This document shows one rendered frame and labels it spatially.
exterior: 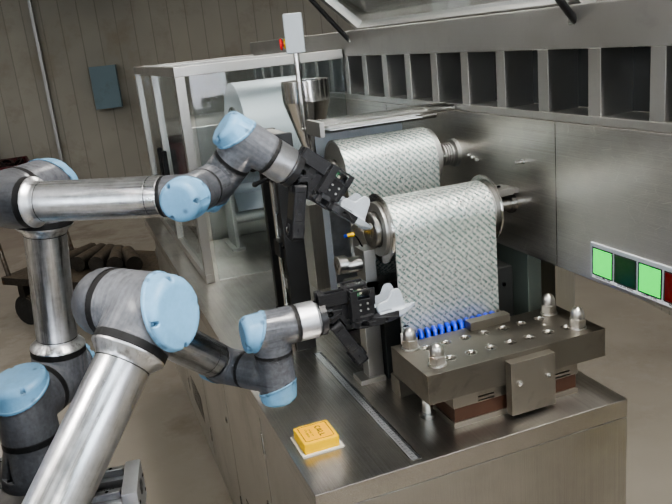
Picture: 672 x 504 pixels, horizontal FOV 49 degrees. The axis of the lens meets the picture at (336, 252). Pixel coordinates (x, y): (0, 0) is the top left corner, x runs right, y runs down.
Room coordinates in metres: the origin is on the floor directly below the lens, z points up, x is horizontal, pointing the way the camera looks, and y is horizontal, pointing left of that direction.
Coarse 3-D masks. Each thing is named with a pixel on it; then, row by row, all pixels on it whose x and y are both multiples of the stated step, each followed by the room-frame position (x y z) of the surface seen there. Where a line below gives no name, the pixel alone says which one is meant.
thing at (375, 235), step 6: (366, 216) 1.48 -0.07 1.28; (372, 216) 1.46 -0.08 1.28; (366, 222) 1.49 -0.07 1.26; (372, 222) 1.45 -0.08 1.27; (378, 222) 1.45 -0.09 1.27; (378, 228) 1.44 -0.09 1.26; (366, 234) 1.49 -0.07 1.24; (372, 234) 1.47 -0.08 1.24; (378, 234) 1.44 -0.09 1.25; (366, 240) 1.49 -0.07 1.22; (372, 240) 1.46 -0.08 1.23; (378, 240) 1.44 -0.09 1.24; (372, 246) 1.46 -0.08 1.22; (378, 246) 1.46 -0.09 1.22
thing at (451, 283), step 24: (480, 240) 1.49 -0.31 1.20; (408, 264) 1.43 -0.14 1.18; (432, 264) 1.45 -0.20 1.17; (456, 264) 1.47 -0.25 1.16; (480, 264) 1.49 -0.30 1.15; (408, 288) 1.43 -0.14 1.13; (432, 288) 1.45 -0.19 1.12; (456, 288) 1.47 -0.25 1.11; (480, 288) 1.49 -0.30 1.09; (408, 312) 1.43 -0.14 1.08; (432, 312) 1.45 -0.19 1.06; (456, 312) 1.47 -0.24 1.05; (480, 312) 1.48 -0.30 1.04
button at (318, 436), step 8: (312, 424) 1.28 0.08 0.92; (320, 424) 1.28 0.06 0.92; (328, 424) 1.27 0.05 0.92; (296, 432) 1.26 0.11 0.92; (304, 432) 1.25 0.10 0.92; (312, 432) 1.25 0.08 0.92; (320, 432) 1.25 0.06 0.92; (328, 432) 1.24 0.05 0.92; (296, 440) 1.26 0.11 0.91; (304, 440) 1.22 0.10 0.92; (312, 440) 1.22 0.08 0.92; (320, 440) 1.22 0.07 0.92; (328, 440) 1.22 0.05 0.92; (336, 440) 1.23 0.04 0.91; (304, 448) 1.21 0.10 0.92; (312, 448) 1.21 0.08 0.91; (320, 448) 1.22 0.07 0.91
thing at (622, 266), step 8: (616, 256) 1.27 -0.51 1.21; (616, 264) 1.27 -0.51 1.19; (624, 264) 1.25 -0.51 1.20; (632, 264) 1.23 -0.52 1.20; (616, 272) 1.26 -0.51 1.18; (624, 272) 1.25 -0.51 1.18; (632, 272) 1.23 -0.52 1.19; (616, 280) 1.26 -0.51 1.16; (624, 280) 1.25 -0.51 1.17; (632, 280) 1.23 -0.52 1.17
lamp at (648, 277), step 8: (640, 264) 1.21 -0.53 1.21; (640, 272) 1.21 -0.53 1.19; (648, 272) 1.19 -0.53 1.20; (656, 272) 1.17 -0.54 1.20; (640, 280) 1.21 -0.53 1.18; (648, 280) 1.19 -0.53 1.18; (656, 280) 1.17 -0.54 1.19; (640, 288) 1.21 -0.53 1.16; (648, 288) 1.19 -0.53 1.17; (656, 288) 1.17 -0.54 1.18; (656, 296) 1.17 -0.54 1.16
